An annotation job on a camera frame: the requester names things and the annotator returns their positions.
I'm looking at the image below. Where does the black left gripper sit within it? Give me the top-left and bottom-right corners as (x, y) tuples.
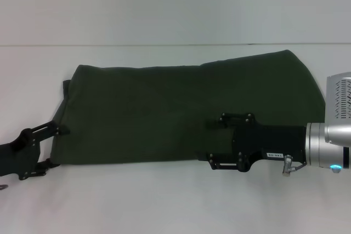
(0, 120), (71, 182)

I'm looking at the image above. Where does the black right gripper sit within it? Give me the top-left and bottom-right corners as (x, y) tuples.
(195, 111), (308, 174)

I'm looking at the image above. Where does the dark green shirt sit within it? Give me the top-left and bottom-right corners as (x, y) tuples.
(50, 49), (327, 167)

